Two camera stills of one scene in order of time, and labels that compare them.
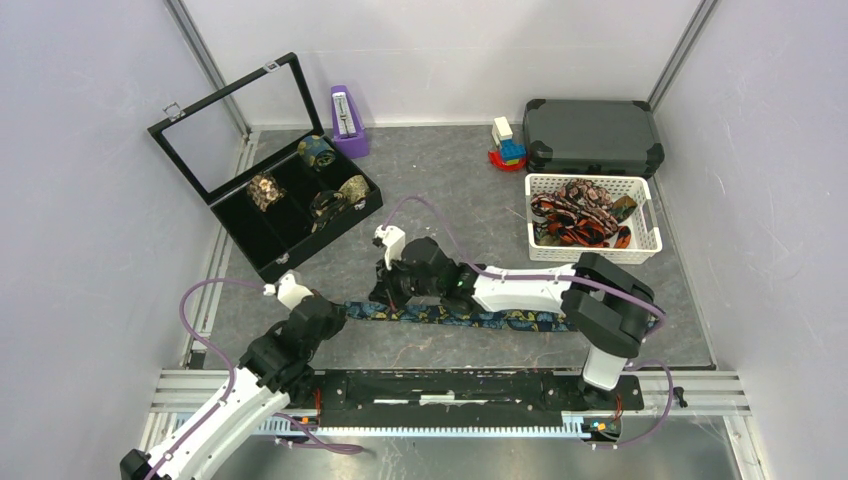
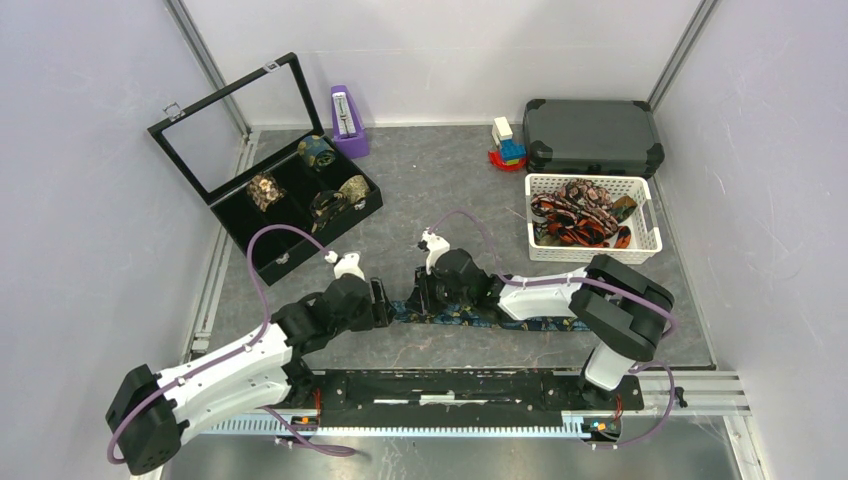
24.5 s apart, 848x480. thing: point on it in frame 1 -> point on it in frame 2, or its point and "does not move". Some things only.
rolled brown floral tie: x=264 y=191 does not move
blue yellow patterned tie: x=417 y=315 does not move
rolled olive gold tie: x=355 y=189 does not move
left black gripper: x=336 y=320 -> x=377 y=313
